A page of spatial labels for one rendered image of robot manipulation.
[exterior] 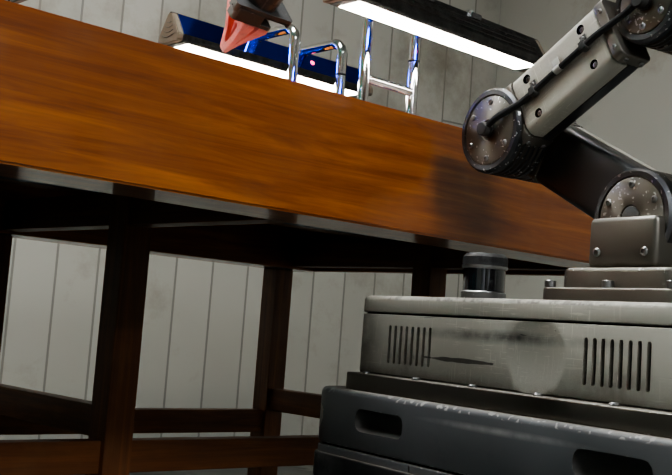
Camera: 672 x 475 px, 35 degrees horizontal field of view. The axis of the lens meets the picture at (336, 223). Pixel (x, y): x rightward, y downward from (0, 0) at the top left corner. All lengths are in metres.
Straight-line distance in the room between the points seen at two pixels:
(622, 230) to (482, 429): 0.31
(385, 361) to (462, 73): 3.09
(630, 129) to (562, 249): 2.10
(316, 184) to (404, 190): 0.18
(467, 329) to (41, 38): 0.62
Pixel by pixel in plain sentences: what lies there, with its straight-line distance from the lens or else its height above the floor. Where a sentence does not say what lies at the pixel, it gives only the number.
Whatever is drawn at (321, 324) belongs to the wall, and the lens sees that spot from 4.01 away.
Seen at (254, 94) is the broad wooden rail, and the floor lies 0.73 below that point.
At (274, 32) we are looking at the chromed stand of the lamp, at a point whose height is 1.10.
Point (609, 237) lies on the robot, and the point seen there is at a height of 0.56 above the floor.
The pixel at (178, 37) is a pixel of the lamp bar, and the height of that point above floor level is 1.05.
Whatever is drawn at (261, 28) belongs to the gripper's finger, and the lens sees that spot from 1.57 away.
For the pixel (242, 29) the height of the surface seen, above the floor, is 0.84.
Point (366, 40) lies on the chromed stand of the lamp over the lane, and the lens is 2.32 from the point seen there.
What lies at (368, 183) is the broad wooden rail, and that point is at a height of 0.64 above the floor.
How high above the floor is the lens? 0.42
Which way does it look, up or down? 6 degrees up
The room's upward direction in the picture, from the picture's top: 4 degrees clockwise
